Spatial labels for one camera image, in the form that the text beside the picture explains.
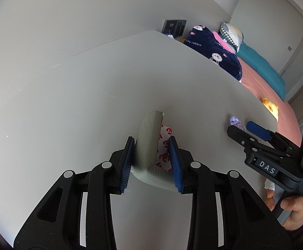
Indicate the yellow duck plush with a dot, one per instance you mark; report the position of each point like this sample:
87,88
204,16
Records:
270,106

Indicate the black wall panel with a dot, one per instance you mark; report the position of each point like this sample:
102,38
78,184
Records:
174,27

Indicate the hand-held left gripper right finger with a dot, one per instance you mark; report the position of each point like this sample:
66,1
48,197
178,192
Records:
174,164

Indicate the checkered pillow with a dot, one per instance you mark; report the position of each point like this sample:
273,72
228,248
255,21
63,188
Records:
232,33

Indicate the person's right hand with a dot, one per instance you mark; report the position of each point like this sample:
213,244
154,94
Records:
296,209

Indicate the purple clear wrapper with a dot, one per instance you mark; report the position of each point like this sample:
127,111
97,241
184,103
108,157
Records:
235,121

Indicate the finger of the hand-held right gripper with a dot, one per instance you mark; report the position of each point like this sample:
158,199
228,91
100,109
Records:
242,138
258,131

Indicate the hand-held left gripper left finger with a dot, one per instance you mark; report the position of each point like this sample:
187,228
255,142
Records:
126,166

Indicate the pink cloth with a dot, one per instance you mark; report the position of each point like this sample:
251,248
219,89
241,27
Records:
220,39

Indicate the bed with pink sheet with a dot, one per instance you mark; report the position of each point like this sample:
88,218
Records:
284,109

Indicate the teal pillow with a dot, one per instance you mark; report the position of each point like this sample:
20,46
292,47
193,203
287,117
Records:
261,67

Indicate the navy printed blanket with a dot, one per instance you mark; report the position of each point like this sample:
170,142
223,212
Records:
219,57

